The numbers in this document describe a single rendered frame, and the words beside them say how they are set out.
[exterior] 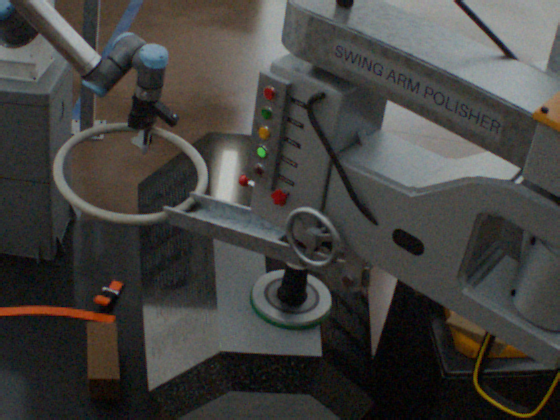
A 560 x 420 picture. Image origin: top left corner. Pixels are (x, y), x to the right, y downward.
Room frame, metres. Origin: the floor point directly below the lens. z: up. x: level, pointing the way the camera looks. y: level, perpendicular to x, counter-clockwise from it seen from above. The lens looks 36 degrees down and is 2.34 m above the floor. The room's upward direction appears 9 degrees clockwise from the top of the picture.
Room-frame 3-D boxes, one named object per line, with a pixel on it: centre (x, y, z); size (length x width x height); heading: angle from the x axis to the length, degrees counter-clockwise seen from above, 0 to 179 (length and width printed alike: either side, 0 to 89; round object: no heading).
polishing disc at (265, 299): (1.68, -0.06, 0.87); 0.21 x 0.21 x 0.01
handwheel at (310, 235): (1.52, -0.09, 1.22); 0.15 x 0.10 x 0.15; 57
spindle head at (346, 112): (1.64, -0.13, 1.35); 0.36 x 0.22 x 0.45; 57
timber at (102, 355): (2.04, 0.58, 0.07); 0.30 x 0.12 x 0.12; 15
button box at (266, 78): (1.63, 0.06, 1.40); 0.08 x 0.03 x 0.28; 57
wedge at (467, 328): (1.75, -0.63, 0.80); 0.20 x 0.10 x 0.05; 55
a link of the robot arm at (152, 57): (2.26, 0.48, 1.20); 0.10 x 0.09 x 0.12; 49
